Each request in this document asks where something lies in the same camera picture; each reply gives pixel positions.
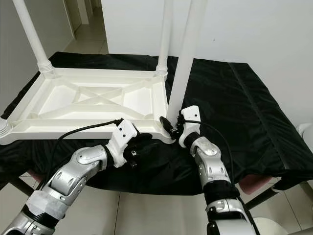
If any white plastic table leg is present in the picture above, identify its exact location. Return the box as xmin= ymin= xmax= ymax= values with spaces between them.
xmin=0 ymin=117 xmax=13 ymax=138
xmin=156 ymin=0 xmax=174 ymax=76
xmin=165 ymin=0 xmax=208 ymax=123
xmin=12 ymin=0 xmax=53 ymax=73

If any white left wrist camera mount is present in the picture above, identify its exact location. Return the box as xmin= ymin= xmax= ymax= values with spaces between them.
xmin=108 ymin=119 xmax=138 ymax=168

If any black cloth table cover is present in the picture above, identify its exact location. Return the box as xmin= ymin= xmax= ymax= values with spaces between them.
xmin=0 ymin=51 xmax=313 ymax=194

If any pink padded chair seat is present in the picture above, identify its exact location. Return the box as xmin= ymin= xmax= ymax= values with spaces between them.
xmin=24 ymin=169 xmax=45 ymax=184
xmin=240 ymin=175 xmax=274 ymax=195

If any white rounded plastic object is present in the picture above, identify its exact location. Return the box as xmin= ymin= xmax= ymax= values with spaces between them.
xmin=297 ymin=122 xmax=313 ymax=147

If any black metal table leg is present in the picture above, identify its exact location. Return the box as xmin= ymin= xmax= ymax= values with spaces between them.
xmin=245 ymin=186 xmax=282 ymax=211
xmin=5 ymin=176 xmax=37 ymax=199

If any white plastic children table top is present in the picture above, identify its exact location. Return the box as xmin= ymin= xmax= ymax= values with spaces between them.
xmin=0 ymin=66 xmax=177 ymax=146

